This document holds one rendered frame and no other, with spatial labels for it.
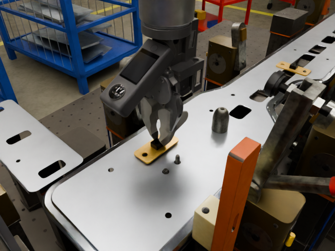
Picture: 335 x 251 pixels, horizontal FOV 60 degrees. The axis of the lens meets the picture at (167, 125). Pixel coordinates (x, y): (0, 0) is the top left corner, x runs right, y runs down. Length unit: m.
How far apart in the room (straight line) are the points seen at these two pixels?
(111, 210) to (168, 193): 0.09
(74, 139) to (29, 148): 0.08
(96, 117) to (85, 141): 0.54
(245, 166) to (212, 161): 0.27
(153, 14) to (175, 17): 0.03
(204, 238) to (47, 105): 2.31
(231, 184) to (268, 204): 0.15
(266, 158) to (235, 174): 0.11
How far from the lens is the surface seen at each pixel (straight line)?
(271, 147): 0.34
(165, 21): 0.39
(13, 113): 0.69
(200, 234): 0.39
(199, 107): 0.63
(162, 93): 0.43
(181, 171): 0.49
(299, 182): 0.37
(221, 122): 0.55
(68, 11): 2.36
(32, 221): 0.86
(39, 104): 2.64
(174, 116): 0.44
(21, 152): 0.58
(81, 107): 1.21
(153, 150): 0.52
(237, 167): 0.24
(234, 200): 0.27
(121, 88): 0.39
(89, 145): 0.58
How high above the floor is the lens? 1.36
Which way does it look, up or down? 38 degrees down
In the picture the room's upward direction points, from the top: straight up
